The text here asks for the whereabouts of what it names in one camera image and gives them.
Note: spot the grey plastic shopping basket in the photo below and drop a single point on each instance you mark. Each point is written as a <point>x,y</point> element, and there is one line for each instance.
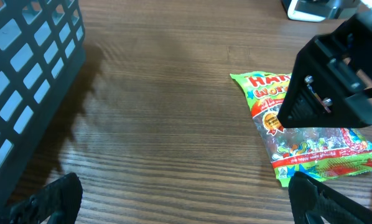
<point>41,53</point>

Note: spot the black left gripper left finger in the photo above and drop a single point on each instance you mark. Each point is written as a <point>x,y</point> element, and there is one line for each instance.
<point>56,203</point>

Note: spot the Haribo gummy candy bag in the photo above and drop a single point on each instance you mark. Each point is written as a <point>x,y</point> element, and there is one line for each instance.
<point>322,153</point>

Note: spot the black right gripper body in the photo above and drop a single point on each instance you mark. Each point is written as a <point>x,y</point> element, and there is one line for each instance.
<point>355,37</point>

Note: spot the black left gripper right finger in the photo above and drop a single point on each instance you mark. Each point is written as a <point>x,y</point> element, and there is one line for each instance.
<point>312,202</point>

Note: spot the white barcode scanner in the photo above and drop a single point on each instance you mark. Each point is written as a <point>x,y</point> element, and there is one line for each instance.
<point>320,10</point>

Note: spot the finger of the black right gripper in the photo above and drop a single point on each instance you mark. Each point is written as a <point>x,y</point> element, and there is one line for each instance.
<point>324,91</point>

